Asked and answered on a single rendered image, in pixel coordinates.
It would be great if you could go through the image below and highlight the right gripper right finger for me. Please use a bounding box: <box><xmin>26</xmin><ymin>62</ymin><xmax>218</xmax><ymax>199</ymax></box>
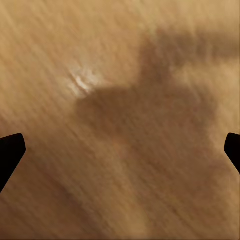
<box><xmin>224</xmin><ymin>133</ymin><xmax>240</xmax><ymax>173</ymax></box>

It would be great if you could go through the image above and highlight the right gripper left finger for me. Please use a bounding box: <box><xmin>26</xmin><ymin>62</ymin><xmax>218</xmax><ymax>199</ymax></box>
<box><xmin>0</xmin><ymin>133</ymin><xmax>26</xmax><ymax>193</ymax></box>

